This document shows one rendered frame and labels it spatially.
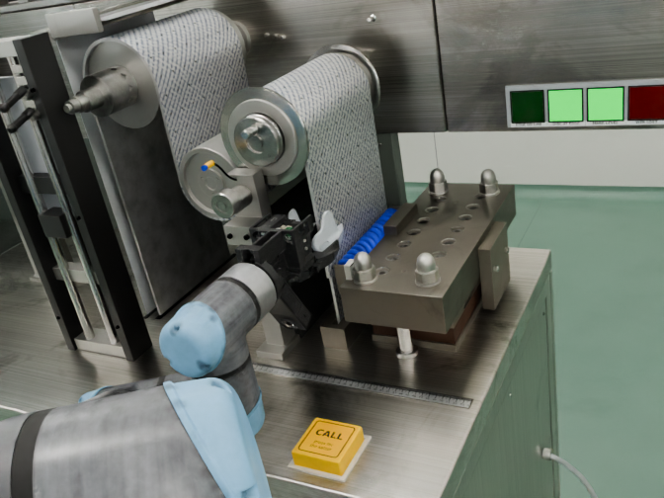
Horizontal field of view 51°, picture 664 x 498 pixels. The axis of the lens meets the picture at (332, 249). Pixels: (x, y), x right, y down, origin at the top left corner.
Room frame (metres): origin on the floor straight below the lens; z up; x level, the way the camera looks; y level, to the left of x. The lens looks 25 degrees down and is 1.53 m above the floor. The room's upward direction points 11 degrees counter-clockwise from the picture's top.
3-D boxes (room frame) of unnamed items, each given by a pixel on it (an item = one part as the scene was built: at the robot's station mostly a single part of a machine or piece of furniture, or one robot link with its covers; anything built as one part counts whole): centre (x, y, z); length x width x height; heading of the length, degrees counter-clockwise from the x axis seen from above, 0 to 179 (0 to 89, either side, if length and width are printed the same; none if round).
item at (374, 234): (1.05, -0.07, 1.03); 0.21 x 0.04 x 0.03; 148
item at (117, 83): (1.10, 0.29, 1.34); 0.06 x 0.06 x 0.06; 58
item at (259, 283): (0.79, 0.12, 1.11); 0.08 x 0.05 x 0.08; 58
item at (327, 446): (0.71, 0.05, 0.91); 0.07 x 0.07 x 0.02; 58
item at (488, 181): (1.15, -0.29, 1.05); 0.04 x 0.04 x 0.04
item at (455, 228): (1.04, -0.17, 1.00); 0.40 x 0.16 x 0.06; 148
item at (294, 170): (0.99, 0.07, 1.25); 0.15 x 0.01 x 0.15; 58
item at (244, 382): (0.73, 0.18, 1.01); 0.11 x 0.08 x 0.11; 92
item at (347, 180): (1.06, -0.05, 1.11); 0.23 x 0.01 x 0.18; 148
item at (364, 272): (0.92, -0.04, 1.05); 0.04 x 0.04 x 0.04
